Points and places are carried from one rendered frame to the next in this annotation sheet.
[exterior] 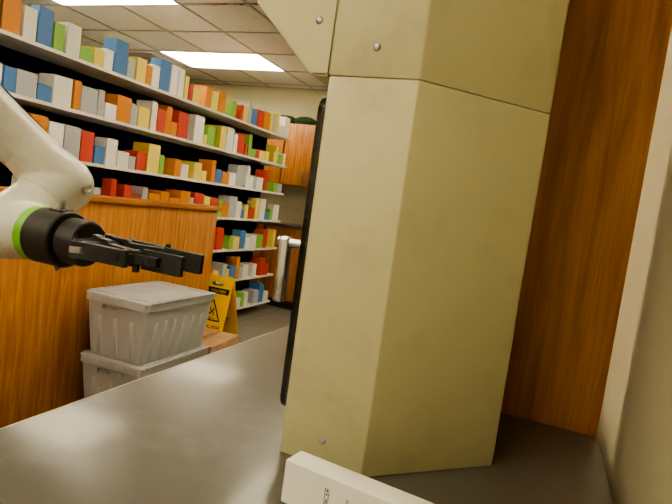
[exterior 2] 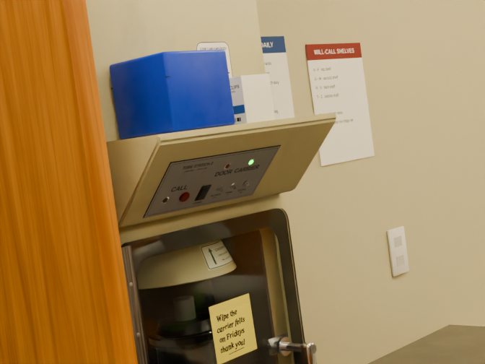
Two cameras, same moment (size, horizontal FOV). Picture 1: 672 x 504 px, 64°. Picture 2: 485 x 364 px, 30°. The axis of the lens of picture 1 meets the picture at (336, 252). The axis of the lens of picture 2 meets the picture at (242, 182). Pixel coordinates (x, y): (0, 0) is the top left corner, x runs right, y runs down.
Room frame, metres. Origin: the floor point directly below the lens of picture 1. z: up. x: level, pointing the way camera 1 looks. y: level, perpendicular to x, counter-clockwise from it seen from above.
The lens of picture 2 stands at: (1.86, 0.49, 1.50)
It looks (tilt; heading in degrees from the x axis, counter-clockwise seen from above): 3 degrees down; 203
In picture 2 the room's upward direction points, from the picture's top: 8 degrees counter-clockwise
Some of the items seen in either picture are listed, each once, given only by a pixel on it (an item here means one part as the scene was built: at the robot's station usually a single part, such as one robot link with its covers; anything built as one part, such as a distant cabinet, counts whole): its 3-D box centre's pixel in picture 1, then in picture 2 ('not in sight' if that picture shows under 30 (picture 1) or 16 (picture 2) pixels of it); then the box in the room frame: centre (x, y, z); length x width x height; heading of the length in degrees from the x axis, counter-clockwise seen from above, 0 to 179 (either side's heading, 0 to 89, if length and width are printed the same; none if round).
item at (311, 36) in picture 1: (338, 69); (228, 167); (0.83, 0.03, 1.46); 0.32 x 0.12 x 0.10; 159
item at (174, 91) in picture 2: not in sight; (172, 94); (0.90, 0.01, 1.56); 0.10 x 0.10 x 0.09; 69
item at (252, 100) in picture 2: not in sight; (245, 100); (0.79, 0.05, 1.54); 0.05 x 0.05 x 0.06; 66
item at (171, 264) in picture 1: (162, 263); not in sight; (0.77, 0.25, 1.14); 0.07 x 0.01 x 0.03; 70
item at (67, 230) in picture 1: (93, 245); not in sight; (0.85, 0.38, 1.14); 0.09 x 0.08 x 0.07; 70
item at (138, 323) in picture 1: (152, 319); not in sight; (2.95, 0.96, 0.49); 0.60 x 0.42 x 0.33; 159
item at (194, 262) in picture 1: (183, 260); not in sight; (0.82, 0.23, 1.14); 0.07 x 0.01 x 0.03; 70
